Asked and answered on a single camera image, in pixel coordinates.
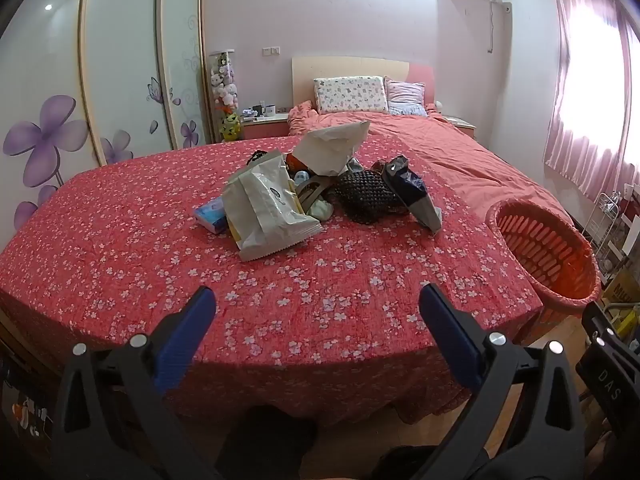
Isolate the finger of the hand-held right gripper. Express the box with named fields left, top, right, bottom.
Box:
left=582, top=301, right=640, bottom=361

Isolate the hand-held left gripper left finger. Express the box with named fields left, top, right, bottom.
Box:
left=50, top=286, right=221, bottom=480

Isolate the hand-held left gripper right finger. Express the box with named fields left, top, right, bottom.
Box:
left=418, top=282, right=586, bottom=480

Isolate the orange plastic laundry basket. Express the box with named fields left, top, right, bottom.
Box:
left=485, top=199, right=602, bottom=321

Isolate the blue tissue pack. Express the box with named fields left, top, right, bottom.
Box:
left=194, top=197, right=231, bottom=235

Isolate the white snack packet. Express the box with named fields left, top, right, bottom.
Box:
left=221, top=152, right=323, bottom=263

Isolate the dark blue foil packet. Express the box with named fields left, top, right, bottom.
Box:
left=381, top=156, right=443, bottom=236

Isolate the black woven pouch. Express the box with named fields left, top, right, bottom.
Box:
left=334, top=169, right=408, bottom=225

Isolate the pale blue-green sock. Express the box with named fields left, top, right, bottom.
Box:
left=306, top=199, right=335, bottom=221

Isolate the yellow bag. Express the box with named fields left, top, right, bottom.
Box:
left=617, top=307, right=640, bottom=337

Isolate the brown cardboard box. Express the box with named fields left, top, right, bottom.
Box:
left=602, top=267, right=640, bottom=307

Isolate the red floral tablecloth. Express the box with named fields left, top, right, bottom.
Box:
left=0, top=135, right=546, bottom=428

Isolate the bed with coral duvet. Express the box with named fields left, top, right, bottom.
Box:
left=287, top=100, right=576, bottom=221

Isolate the pink curtain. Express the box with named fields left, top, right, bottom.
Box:
left=544, top=0, right=640, bottom=206

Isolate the pink nightstand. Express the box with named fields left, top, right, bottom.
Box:
left=239, top=112, right=291, bottom=140
left=442, top=115, right=476, bottom=137

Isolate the pink striped pillow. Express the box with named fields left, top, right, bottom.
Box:
left=384, top=76, right=428, bottom=117

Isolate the plush toy display tube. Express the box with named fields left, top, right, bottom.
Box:
left=209, top=50, right=242, bottom=143

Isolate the white printed pillow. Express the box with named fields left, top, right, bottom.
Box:
left=313, top=76, right=388, bottom=114

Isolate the flower print wardrobe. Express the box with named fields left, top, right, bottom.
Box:
left=0, top=0, right=211, bottom=241

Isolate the beige bed headboard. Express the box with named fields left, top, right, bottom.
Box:
left=291, top=56, right=436, bottom=111

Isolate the white wire rack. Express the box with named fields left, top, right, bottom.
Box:
left=582, top=192, right=626, bottom=261

